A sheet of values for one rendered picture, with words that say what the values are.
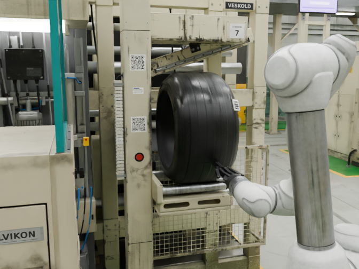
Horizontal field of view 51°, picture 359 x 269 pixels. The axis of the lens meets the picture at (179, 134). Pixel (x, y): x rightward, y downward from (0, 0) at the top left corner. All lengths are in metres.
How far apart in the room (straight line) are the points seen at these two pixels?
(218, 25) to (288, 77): 1.27
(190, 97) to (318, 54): 0.80
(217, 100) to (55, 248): 1.02
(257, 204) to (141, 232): 0.77
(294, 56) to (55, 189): 0.66
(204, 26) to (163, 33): 0.24
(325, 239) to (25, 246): 0.76
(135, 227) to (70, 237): 0.96
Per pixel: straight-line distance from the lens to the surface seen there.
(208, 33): 2.16
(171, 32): 2.09
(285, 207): 1.47
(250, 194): 1.39
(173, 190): 1.82
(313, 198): 1.06
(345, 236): 1.27
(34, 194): 0.96
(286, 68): 0.96
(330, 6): 6.04
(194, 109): 1.67
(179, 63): 2.23
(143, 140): 1.81
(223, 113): 1.70
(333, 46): 1.15
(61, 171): 0.94
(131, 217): 1.90
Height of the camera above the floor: 1.45
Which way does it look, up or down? 9 degrees down
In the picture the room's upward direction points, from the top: straight up
